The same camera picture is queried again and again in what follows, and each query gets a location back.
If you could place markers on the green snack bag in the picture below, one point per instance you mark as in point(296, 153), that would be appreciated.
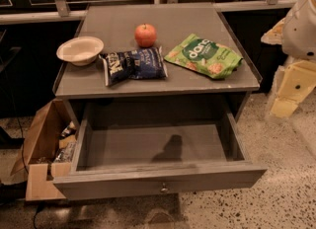
point(205, 57)

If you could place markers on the brown cardboard box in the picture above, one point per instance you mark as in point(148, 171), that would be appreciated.
point(39, 151)

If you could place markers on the grey top drawer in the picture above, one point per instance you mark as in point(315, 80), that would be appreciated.
point(146, 150)

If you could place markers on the metal window railing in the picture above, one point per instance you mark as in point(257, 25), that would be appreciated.
point(158, 2)

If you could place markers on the red apple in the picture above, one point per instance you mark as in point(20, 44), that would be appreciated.
point(145, 35)

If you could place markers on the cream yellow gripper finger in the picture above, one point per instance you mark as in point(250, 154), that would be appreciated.
point(298, 81)

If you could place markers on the dark blue chip bag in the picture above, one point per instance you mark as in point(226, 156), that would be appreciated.
point(142, 63)

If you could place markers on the grey drawer cabinet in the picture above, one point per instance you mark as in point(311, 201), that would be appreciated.
point(115, 26)

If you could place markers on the white paper bowl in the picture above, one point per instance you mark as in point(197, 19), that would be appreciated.
point(80, 51)

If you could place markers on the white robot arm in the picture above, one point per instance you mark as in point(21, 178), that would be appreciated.
point(299, 43)

